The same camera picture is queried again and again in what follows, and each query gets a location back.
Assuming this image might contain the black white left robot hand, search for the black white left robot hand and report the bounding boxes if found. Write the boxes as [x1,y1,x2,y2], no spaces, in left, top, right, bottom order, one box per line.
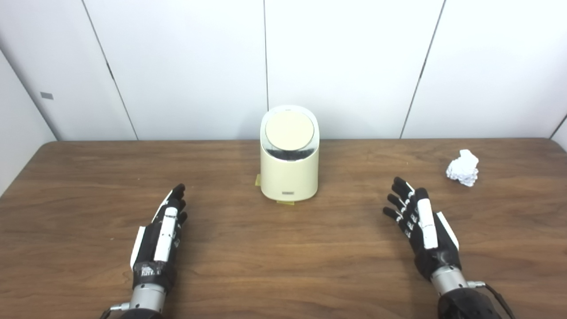
[130,183,188,293]

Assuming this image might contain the white paper ball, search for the white paper ball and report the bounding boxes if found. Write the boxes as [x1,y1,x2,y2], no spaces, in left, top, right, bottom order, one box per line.
[446,149,480,187]

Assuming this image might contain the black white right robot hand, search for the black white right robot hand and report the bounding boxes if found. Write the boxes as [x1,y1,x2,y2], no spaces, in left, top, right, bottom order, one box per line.
[383,177,462,280]

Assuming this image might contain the cream-colored plastic bin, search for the cream-colored plastic bin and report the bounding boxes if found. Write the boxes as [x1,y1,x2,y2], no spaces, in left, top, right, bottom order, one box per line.
[260,105,320,203]

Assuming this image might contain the round cream bin lid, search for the round cream bin lid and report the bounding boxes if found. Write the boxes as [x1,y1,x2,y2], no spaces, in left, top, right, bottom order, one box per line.
[265,111,315,151]

